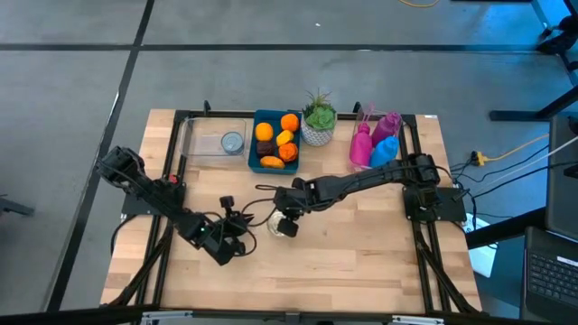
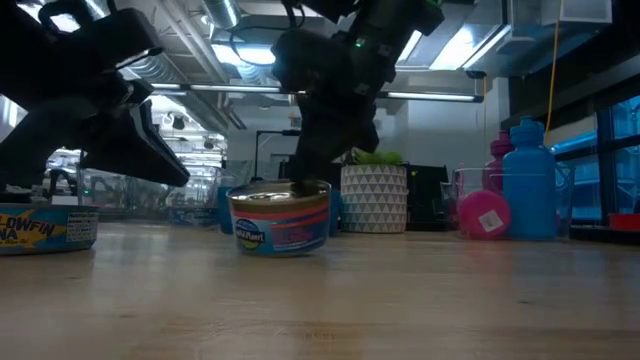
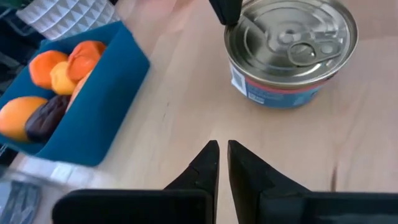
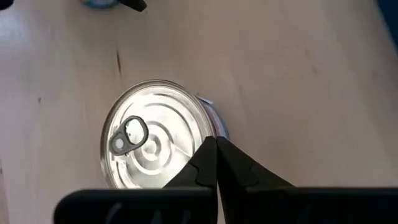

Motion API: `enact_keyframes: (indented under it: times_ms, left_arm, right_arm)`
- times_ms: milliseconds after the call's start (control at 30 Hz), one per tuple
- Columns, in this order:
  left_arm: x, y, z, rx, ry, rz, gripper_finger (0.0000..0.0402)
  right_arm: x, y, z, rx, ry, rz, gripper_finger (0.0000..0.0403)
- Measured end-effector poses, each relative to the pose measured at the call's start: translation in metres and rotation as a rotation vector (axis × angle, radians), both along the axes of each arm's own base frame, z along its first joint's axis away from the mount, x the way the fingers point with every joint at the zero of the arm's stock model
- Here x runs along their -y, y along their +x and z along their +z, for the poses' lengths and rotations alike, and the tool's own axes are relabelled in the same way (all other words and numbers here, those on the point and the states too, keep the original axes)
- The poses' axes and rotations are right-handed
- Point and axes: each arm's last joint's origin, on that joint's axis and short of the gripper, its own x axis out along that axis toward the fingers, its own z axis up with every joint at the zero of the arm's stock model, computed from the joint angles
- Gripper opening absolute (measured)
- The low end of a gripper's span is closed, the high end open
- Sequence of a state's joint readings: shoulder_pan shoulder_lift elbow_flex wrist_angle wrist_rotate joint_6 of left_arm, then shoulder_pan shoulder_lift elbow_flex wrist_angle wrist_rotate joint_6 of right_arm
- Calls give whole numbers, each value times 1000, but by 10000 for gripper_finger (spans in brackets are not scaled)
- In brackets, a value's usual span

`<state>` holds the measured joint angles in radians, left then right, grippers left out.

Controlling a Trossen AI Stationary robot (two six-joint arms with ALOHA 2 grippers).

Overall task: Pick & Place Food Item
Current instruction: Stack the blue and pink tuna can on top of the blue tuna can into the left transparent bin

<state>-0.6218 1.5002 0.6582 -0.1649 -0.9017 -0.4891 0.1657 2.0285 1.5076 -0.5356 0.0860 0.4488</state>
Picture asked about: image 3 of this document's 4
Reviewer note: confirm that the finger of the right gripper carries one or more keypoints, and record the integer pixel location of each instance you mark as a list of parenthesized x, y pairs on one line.
[(227, 11)]

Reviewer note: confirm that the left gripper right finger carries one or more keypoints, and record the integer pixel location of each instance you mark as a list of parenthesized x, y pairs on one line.
[(280, 208)]

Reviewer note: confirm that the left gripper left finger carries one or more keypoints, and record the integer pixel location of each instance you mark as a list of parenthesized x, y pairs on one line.
[(186, 205)]

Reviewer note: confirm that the pull-tab can red blue label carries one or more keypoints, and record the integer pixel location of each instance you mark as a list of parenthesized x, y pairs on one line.
[(289, 56)]

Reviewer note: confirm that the red-orange lumpy food item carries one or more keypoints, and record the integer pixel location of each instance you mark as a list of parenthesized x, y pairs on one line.
[(85, 59)]

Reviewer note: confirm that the dark purple food item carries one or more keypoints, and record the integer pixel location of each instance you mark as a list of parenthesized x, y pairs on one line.
[(46, 119)]

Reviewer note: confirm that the yellow-orange mango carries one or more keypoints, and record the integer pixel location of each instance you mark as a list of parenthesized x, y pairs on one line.
[(62, 81)]

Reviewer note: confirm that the smooth orange fruit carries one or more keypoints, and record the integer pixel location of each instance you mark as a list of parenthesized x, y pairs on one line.
[(17, 118)]

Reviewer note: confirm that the orange round food item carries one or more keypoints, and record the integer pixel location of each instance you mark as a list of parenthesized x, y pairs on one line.
[(43, 68)]

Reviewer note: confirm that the clear plastic bin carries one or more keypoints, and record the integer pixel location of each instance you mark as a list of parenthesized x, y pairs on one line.
[(71, 175)]

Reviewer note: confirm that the teal plastic bin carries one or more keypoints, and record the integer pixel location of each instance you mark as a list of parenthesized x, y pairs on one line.
[(102, 109)]

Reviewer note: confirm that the succulent in white patterned pot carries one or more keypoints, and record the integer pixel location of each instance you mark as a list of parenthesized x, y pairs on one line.
[(68, 17)]

